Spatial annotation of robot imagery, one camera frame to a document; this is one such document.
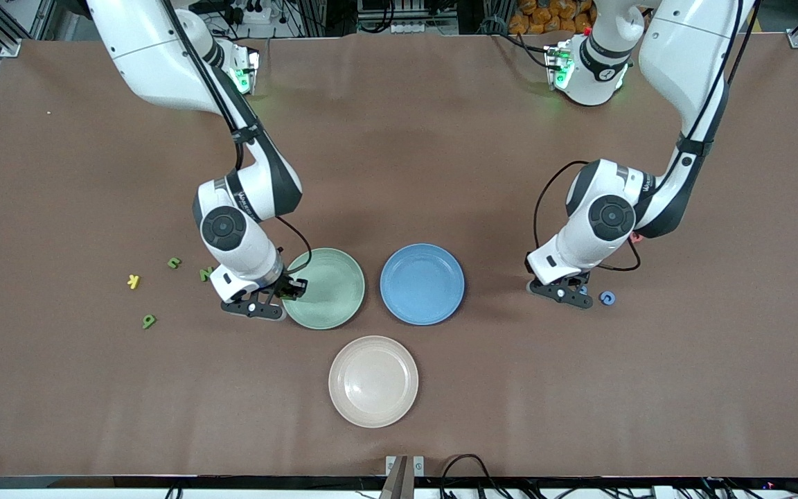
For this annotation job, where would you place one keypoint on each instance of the blue letter G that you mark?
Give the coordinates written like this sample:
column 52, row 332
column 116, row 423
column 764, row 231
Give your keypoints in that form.
column 601, row 298

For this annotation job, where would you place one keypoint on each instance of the green letter N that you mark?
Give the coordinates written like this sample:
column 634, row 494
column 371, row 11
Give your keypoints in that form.
column 204, row 274

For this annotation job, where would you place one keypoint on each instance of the green letter J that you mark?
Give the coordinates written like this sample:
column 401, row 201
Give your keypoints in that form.
column 174, row 263

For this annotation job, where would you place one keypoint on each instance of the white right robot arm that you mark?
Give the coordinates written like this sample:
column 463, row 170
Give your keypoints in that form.
column 250, row 253

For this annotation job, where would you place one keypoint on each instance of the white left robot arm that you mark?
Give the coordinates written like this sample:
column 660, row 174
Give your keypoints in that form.
column 579, row 242

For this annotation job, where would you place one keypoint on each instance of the light green plate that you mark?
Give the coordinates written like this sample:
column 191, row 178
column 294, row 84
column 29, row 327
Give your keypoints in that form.
column 330, row 291

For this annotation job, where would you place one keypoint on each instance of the blue plate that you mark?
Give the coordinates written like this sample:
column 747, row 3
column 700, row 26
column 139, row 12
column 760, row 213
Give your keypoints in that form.
column 420, row 277

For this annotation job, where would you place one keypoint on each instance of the beige plate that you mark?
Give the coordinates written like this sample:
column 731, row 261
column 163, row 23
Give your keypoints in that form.
column 373, row 381

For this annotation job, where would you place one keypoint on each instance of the green lowercase letter b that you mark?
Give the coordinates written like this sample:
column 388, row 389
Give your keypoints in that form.
column 145, row 324

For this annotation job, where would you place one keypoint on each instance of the yellow letter K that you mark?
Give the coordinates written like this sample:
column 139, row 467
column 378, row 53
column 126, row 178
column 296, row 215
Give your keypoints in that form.
column 134, row 281

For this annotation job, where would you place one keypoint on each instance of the brown table cover sheet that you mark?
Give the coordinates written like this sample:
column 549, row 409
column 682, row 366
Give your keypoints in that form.
column 399, row 173

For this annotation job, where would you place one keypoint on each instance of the orange packets pile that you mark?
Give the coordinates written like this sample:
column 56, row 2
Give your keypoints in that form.
column 544, row 14

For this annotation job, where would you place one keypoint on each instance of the white power strip with plugs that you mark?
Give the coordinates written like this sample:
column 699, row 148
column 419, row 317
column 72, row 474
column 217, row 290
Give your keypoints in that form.
column 264, row 19

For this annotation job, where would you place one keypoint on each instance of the grey metal camera mount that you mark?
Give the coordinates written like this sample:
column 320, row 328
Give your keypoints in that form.
column 399, row 478

